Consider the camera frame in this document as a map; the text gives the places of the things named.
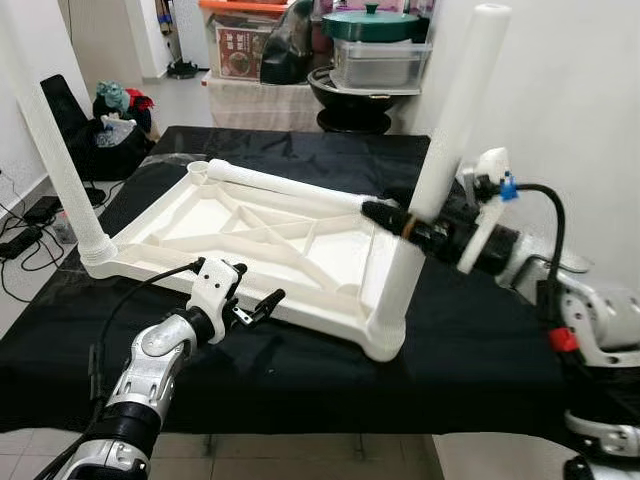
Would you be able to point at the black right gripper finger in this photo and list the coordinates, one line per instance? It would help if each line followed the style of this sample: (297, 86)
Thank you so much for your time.
(388, 218)
(403, 196)

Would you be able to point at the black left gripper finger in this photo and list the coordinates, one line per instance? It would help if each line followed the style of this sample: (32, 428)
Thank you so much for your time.
(269, 304)
(239, 270)

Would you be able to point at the white plastic table leg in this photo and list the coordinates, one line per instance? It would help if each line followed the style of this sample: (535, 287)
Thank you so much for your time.
(290, 185)
(460, 110)
(50, 140)

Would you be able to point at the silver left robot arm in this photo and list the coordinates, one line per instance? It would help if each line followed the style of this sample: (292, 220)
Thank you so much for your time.
(150, 360)

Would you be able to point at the black tablecloth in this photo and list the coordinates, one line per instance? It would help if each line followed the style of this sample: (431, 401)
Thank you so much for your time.
(300, 390)

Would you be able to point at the black wok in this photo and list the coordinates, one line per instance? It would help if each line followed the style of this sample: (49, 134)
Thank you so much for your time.
(350, 100)

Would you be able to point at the clear plastic storage container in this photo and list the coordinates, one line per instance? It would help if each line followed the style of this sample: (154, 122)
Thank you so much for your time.
(380, 62)

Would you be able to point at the black fabric bag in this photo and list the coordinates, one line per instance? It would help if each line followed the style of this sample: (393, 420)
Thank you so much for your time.
(115, 160)

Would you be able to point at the grey box device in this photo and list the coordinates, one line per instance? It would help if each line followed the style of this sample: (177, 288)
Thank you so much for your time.
(63, 230)

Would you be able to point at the white plastic wrapper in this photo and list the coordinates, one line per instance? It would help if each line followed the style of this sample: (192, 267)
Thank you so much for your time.
(115, 130)

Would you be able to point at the black plastic bag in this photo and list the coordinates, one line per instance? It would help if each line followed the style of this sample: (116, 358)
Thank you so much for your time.
(292, 45)

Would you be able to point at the red cloth item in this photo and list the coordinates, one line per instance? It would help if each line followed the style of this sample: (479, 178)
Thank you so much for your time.
(140, 100)

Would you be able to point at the black power adapter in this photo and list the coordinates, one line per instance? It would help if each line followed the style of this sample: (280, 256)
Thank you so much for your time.
(42, 210)
(20, 243)

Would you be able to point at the small black floor item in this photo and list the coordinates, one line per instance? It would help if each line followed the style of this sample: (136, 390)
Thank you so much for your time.
(185, 70)

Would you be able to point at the white cabinet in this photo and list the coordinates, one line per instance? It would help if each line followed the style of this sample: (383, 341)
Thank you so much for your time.
(188, 35)

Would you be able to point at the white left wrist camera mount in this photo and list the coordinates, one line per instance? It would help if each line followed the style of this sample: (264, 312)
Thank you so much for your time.
(213, 290)

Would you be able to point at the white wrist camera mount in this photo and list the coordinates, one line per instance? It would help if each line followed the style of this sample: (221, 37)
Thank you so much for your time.
(485, 225)
(213, 290)

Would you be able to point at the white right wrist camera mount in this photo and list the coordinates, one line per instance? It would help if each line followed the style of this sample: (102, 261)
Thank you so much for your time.
(485, 225)

